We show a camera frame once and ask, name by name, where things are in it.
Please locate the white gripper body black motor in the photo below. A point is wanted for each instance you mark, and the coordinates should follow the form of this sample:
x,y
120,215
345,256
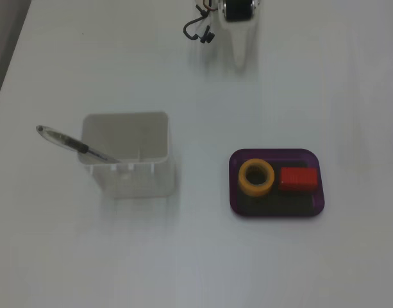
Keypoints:
x,y
239,7

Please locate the wide white gripper finger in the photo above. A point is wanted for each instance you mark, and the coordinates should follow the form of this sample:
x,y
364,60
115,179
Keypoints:
x,y
242,41

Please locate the yellow tape roll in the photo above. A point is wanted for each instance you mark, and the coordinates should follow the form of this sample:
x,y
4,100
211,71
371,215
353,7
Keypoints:
x,y
245,186

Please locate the white plastic pen holder box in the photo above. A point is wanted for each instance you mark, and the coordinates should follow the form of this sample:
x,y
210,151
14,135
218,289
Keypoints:
x,y
125,134

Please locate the purple metal tray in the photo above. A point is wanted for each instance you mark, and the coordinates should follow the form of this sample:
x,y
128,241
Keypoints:
x,y
273,154

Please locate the red ridged block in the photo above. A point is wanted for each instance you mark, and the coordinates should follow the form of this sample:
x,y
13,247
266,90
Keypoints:
x,y
298,179

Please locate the clear black ballpoint pen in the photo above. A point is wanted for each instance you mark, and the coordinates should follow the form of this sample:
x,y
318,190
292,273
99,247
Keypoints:
x,y
71,143

